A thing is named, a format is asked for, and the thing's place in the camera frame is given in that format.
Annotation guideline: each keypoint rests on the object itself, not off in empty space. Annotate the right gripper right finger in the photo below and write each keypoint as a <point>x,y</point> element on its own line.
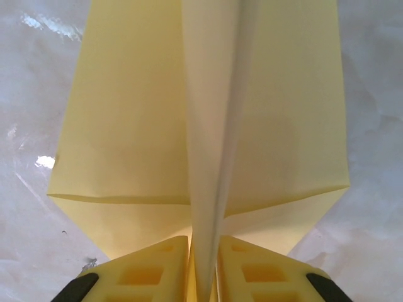
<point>267,280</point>

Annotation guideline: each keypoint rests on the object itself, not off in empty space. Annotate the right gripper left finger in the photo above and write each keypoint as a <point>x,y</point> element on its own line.
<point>141,277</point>

